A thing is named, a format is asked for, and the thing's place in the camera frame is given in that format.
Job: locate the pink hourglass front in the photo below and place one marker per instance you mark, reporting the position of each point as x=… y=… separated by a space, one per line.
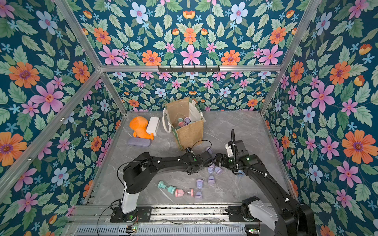
x=182 y=192

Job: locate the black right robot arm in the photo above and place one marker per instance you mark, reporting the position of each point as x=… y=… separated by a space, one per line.
x=286 y=216

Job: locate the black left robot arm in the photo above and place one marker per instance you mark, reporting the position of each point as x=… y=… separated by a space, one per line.
x=138 y=174

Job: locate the orange plush toy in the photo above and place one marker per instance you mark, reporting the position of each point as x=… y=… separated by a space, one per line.
x=139 y=126

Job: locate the black hook rail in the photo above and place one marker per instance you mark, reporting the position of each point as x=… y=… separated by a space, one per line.
x=184 y=69

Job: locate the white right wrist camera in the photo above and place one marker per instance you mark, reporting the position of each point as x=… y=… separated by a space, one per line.
x=231 y=149

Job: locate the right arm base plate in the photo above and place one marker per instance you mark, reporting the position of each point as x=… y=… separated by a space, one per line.
x=242 y=212

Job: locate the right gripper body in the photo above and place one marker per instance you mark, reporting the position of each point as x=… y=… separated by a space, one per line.
x=219 y=159

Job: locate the purple hourglass front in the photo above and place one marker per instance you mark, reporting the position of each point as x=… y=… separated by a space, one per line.
x=199 y=186

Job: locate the white rectangular box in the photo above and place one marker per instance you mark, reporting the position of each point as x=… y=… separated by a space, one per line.
x=152 y=126

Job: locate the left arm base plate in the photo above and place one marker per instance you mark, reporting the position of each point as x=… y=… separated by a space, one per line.
x=140 y=214

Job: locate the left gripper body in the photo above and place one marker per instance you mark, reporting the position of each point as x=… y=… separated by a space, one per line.
x=199 y=168

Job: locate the teal hourglass front left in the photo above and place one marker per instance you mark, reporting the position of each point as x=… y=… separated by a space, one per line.
x=170 y=189

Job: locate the purple hourglass pair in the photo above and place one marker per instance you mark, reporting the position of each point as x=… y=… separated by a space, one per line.
x=212 y=171

